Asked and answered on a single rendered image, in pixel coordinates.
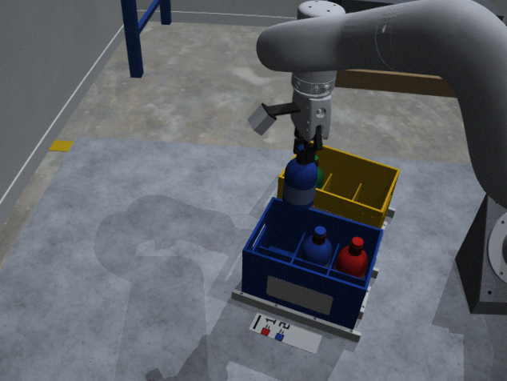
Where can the green bottle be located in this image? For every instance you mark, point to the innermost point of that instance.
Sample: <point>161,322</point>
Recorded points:
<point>320,176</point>

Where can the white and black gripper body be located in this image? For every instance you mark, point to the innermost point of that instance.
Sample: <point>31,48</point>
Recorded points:
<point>315,110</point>

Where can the red bottle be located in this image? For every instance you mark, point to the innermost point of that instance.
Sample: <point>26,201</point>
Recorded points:
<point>352,260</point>

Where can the white paper pick list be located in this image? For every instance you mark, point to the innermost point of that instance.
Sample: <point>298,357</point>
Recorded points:
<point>286,333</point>

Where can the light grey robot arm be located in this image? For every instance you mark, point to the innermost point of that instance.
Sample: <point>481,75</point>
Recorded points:
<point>458,40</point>

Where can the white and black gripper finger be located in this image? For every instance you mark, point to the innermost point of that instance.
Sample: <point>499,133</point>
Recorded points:
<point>309,151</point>
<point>297,141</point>

